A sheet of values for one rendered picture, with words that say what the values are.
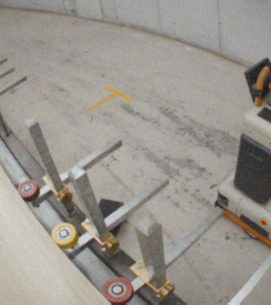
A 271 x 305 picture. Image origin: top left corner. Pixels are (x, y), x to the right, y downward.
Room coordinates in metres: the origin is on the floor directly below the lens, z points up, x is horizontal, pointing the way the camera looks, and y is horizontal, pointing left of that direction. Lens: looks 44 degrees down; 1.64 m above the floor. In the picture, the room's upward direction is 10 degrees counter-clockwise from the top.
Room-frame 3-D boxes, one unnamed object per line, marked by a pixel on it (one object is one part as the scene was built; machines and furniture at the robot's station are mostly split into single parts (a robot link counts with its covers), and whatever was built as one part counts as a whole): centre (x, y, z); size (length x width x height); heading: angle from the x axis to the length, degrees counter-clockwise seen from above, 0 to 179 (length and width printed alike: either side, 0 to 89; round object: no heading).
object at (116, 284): (0.28, 0.11, 0.85); 0.08 x 0.08 x 0.11
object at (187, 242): (0.39, -0.06, 0.83); 0.43 x 0.03 x 0.04; 125
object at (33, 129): (0.71, 0.29, 0.92); 0.04 x 0.04 x 0.48; 35
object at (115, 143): (0.80, 0.23, 0.83); 0.43 x 0.03 x 0.04; 125
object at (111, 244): (0.52, 0.16, 0.80); 0.14 x 0.06 x 0.05; 35
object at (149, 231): (0.30, 0.00, 0.94); 0.04 x 0.04 x 0.48; 35
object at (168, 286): (0.32, 0.01, 0.83); 0.14 x 0.06 x 0.05; 35
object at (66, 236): (0.48, 0.25, 0.85); 0.08 x 0.08 x 0.11
